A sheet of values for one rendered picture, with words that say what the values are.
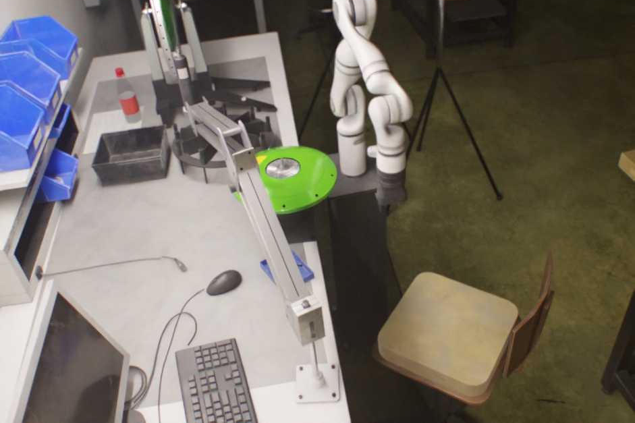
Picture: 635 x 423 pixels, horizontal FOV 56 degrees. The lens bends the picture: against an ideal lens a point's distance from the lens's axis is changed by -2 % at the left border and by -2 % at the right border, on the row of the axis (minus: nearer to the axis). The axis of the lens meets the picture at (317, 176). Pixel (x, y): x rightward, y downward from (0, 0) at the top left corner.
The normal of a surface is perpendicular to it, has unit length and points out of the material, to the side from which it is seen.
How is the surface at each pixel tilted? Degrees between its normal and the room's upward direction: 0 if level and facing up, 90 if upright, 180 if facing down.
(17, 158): 93
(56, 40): 87
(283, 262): 37
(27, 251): 0
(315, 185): 23
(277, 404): 0
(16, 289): 90
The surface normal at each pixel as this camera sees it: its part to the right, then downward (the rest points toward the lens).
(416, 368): -0.54, 0.55
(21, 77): 0.14, 0.56
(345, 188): -0.08, -0.79
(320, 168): 0.22, -0.77
